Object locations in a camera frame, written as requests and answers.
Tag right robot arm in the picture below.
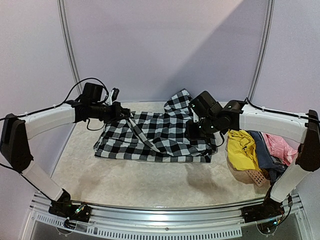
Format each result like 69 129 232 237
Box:
185 91 320 218

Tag pink laundry basket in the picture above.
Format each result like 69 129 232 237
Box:
245 170 267 187

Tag corner wall post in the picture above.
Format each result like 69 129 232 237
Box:
57 0 83 94
247 0 275 101

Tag yellow garment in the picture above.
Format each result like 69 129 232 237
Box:
227 130 261 171

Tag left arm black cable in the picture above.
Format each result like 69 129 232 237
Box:
0 77 111 173

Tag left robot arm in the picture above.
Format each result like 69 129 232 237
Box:
0 81 131 217

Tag left corner wall post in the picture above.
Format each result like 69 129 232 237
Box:
57 0 83 94

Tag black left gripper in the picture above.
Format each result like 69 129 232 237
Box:
90 101 130 124

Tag right corner wall post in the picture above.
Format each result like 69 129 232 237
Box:
247 0 275 101

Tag navy blue garment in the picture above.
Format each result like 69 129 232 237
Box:
248 130 288 185

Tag black white checkered shirt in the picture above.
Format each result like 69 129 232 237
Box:
93 89 217 163

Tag pink garment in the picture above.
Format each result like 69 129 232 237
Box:
262 132 298 166

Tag aluminium front rail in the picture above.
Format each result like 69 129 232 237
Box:
22 195 310 240

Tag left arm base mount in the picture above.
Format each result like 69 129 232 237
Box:
48 189 92 223

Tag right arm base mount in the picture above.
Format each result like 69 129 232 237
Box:
240 197 292 223

